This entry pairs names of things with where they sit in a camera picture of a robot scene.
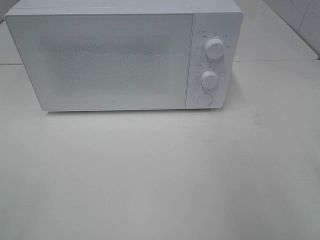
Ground round white door button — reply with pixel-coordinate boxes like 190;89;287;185
197;93;213;106

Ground white timer knob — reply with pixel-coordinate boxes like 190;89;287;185
199;70;219;90

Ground white microwave door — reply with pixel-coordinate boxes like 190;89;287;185
6;14;193;112

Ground upper white power knob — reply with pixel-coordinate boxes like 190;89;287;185
203;36;226;60

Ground white microwave oven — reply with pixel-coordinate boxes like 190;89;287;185
4;0;244;111

